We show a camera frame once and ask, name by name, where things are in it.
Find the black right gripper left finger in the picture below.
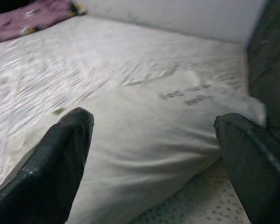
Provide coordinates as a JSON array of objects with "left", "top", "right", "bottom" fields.
[{"left": 0, "top": 107, "right": 95, "bottom": 224}]

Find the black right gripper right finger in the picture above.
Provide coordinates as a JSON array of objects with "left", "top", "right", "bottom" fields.
[{"left": 213, "top": 112, "right": 280, "bottom": 224}]

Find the white pillow with tree print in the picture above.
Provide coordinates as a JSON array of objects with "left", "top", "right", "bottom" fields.
[{"left": 69, "top": 70, "right": 267, "bottom": 222}]

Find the pink Mickey print quilt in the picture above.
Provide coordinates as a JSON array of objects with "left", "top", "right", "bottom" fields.
[{"left": 0, "top": 0, "right": 87, "bottom": 46}]

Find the white quilted mattress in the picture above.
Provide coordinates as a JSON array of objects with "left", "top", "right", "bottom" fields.
[{"left": 0, "top": 17, "right": 250, "bottom": 224}]

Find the black tufted headboard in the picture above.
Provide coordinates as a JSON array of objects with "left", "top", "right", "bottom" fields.
[{"left": 244, "top": 0, "right": 280, "bottom": 140}]

